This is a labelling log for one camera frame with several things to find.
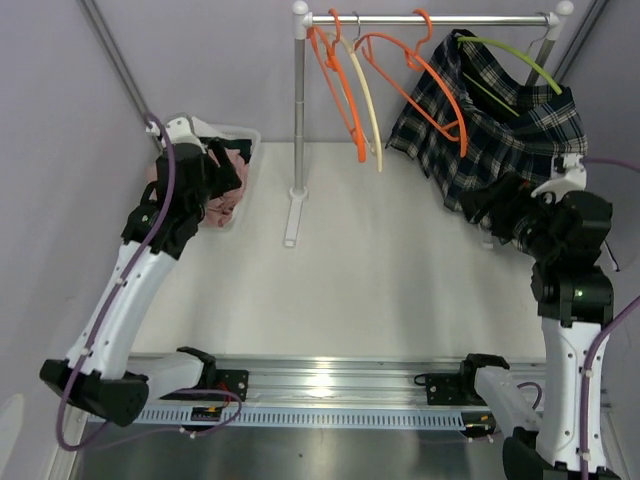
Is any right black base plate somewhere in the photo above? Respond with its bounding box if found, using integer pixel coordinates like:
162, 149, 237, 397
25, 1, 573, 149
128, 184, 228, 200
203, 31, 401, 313
413, 372, 486, 406

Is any right orange hanger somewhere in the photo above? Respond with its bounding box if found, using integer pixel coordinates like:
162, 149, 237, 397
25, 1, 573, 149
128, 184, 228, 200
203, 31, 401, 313
352, 7, 470, 159

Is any silver clothes rack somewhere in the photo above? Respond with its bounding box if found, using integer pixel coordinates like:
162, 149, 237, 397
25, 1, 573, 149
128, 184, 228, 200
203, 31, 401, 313
283, 1, 574, 248

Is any dark green garment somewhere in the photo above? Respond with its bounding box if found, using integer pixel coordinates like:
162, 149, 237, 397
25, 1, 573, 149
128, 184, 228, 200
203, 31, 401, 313
199, 136, 253, 164

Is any cream hanger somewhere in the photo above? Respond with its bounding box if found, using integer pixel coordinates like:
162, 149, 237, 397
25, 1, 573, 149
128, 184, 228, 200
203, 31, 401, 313
338, 34, 384, 173

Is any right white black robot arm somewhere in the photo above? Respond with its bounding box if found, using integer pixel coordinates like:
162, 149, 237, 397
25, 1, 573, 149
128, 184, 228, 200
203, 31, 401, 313
456, 173, 616, 479

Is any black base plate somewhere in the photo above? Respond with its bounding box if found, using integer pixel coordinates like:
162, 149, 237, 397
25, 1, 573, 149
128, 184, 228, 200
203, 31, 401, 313
213, 369, 250, 401
413, 372, 486, 406

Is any navy plaid skirt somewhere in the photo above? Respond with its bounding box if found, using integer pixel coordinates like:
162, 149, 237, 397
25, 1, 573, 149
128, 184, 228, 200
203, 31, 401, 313
387, 29, 588, 212

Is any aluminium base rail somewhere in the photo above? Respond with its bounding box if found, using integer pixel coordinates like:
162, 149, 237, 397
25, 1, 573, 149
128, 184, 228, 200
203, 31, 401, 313
74, 354, 612, 412

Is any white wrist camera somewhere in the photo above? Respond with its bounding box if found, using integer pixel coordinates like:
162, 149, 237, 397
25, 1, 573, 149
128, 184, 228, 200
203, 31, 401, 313
145, 115, 205, 152
531, 154, 587, 204

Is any orange hanger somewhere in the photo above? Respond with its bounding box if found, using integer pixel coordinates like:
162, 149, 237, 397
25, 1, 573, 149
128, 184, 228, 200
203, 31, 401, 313
352, 7, 470, 159
307, 8, 367, 163

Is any left orange hanger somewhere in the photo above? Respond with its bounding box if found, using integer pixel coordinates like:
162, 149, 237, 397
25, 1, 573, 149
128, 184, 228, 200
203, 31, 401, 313
307, 8, 367, 163

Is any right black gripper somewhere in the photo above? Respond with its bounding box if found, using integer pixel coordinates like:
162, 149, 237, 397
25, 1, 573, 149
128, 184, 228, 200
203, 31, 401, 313
456, 170, 561, 260

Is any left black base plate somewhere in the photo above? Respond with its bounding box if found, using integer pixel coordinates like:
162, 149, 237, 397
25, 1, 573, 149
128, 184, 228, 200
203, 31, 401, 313
213, 369, 250, 401

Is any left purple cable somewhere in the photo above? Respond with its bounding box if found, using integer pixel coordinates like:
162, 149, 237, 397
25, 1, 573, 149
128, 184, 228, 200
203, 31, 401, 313
54, 112, 244, 454

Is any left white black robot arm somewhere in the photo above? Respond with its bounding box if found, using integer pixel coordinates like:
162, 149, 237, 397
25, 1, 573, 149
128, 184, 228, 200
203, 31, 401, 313
40, 138, 251, 427

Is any white plastic basket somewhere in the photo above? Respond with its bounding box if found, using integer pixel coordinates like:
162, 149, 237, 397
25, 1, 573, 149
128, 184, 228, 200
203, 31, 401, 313
141, 122, 263, 232

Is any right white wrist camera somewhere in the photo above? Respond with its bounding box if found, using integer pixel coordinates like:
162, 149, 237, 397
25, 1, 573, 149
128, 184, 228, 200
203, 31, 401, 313
531, 154, 587, 204

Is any white slotted cable duct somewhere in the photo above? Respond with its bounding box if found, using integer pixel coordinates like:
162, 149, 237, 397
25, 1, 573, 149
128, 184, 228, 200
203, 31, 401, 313
135, 405, 466, 431

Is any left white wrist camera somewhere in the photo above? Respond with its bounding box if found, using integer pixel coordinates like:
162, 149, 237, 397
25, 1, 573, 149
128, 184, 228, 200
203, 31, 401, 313
145, 115, 205, 152

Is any green hanger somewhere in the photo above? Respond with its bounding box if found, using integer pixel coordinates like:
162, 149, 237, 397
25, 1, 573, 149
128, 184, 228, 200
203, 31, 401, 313
455, 30, 564, 121

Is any pink garment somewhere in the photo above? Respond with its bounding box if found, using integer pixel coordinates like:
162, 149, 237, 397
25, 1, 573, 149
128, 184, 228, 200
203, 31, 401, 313
175, 144, 249, 228

